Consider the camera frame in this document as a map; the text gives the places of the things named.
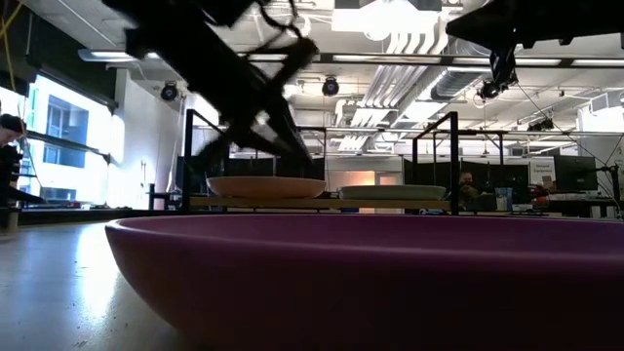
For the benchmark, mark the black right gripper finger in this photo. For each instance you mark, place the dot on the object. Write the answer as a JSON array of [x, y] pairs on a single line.
[[485, 35], [482, 15]]

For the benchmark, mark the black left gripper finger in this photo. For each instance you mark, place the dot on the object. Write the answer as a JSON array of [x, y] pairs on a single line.
[[265, 146], [292, 134]]

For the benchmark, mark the tan round plate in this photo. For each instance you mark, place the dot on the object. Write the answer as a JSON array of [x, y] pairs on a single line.
[[265, 187]]

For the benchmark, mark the white round plate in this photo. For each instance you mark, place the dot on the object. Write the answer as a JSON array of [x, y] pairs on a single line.
[[392, 192]]

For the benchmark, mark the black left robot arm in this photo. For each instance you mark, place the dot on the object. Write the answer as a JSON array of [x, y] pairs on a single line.
[[195, 44]]

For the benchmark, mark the black partition panel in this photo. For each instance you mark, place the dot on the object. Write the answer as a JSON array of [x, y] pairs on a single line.
[[244, 167]]

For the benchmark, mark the black round ceiling spotlight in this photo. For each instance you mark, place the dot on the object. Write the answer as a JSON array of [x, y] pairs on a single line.
[[169, 91], [330, 87], [488, 90]]

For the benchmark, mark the black metal dish rack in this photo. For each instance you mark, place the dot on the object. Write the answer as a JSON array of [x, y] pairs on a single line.
[[322, 204]]

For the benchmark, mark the white printed sign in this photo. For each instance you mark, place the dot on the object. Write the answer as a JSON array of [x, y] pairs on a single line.
[[542, 170]]

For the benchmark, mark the purple round plate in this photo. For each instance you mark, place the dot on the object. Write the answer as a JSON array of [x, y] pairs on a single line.
[[341, 273]]

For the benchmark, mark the black computer monitor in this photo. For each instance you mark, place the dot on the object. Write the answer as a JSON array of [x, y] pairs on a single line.
[[575, 173]]

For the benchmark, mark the person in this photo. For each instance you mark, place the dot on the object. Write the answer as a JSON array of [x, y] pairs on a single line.
[[468, 190], [10, 127]]

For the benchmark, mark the grey ribbed ventilation duct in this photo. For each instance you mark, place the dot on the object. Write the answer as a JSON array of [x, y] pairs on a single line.
[[453, 83]]

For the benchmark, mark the black metal table frame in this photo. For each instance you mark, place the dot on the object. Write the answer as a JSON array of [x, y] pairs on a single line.
[[97, 217]]

